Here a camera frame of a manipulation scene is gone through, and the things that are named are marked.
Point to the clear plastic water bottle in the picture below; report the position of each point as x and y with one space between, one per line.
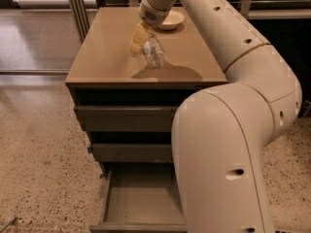
154 52

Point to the metal window frame post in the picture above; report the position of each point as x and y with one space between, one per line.
78 9

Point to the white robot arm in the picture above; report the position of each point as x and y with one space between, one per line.
219 132

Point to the metal rod on floor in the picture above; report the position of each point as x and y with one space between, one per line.
7 224

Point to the white bowl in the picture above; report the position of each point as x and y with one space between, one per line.
172 21

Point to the top grey drawer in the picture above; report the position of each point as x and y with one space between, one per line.
125 118

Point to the tan drawer cabinet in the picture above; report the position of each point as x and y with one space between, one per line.
105 74

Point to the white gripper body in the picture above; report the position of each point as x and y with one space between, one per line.
152 16

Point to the open bottom grey drawer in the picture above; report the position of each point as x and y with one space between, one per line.
140 198

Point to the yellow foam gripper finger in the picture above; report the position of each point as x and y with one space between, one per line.
141 34

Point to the middle grey drawer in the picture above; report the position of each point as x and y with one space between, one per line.
147 153

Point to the dark box on floor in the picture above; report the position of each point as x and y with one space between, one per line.
306 109

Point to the blue tape piece lower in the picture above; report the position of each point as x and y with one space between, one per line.
102 175

